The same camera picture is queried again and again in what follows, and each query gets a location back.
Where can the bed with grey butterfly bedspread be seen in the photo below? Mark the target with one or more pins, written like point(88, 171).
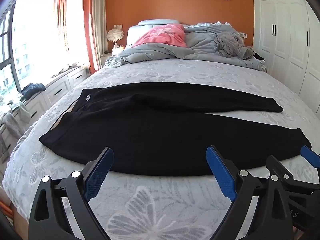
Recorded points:
point(155, 205)

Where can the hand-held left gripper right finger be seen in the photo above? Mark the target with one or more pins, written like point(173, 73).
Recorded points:
point(221, 172)

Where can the grey crumpled garment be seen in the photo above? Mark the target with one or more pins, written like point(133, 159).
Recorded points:
point(231, 45)

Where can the pale crumpled clothes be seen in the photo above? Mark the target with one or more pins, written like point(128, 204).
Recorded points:
point(15, 120)

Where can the orange curtain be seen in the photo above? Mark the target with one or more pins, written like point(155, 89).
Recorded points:
point(61, 12)
point(93, 25)

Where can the wall switch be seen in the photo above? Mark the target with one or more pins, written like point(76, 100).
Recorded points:
point(118, 26)

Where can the dark blue cloth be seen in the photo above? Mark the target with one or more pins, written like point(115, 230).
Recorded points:
point(33, 89)

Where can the black pants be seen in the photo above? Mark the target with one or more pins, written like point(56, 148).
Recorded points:
point(155, 130)

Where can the white wall control panel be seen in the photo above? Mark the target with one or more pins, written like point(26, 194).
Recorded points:
point(243, 34)

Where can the white nightstand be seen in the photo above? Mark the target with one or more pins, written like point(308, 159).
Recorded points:
point(107, 57)

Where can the light blue headboard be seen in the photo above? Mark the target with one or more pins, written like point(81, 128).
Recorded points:
point(135, 33)

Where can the white wardrobe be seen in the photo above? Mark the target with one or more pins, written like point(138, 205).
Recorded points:
point(285, 30)

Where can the white feather lamp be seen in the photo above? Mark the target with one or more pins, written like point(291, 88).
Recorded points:
point(115, 35)

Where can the window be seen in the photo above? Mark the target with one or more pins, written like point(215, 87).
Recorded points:
point(32, 42)

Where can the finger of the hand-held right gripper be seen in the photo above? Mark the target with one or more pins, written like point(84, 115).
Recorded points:
point(310, 155)
point(276, 166)

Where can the white drawer cabinet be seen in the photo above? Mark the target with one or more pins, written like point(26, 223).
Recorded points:
point(60, 87)

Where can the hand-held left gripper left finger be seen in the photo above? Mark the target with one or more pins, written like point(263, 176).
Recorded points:
point(98, 173)

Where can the pink pillow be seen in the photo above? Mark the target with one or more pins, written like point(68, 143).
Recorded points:
point(162, 36)

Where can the grey duvet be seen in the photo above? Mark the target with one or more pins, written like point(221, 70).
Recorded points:
point(200, 46)

